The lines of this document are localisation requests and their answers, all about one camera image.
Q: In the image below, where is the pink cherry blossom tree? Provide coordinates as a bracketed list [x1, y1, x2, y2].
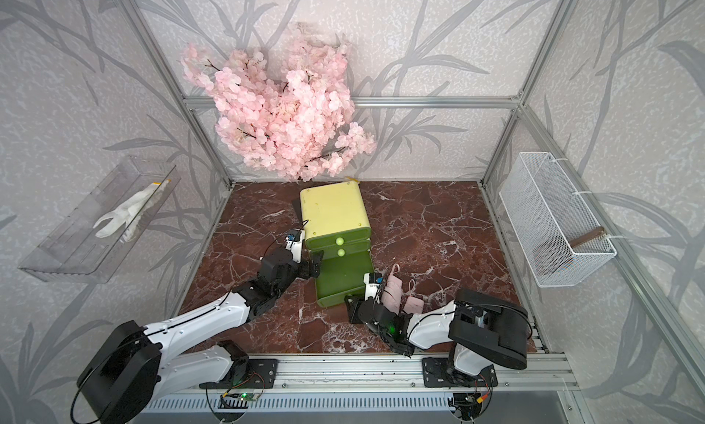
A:
[181, 32, 376, 182]

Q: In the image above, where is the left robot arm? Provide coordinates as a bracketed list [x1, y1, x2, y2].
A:
[75, 247, 323, 423]

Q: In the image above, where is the white wire wall basket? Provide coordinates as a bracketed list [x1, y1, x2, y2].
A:
[499, 152, 617, 288]

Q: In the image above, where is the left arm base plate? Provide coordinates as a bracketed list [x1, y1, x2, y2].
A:
[198, 359, 279, 390]

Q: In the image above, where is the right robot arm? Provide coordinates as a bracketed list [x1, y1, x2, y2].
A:
[345, 289, 532, 376]

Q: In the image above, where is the clear acrylic wall shelf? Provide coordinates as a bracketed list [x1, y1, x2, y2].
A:
[18, 156, 181, 284]

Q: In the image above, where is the green pink drawer cabinet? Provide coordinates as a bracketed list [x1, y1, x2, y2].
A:
[299, 182, 374, 308]

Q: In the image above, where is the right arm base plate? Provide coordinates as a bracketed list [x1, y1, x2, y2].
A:
[422, 357, 499, 388]

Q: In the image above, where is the brown brush in basket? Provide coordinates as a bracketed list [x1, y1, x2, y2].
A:
[532, 227, 606, 275]

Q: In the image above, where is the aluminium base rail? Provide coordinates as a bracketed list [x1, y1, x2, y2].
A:
[115, 353, 579, 395]

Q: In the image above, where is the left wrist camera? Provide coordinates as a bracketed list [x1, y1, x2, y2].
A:
[285, 227, 305, 263]

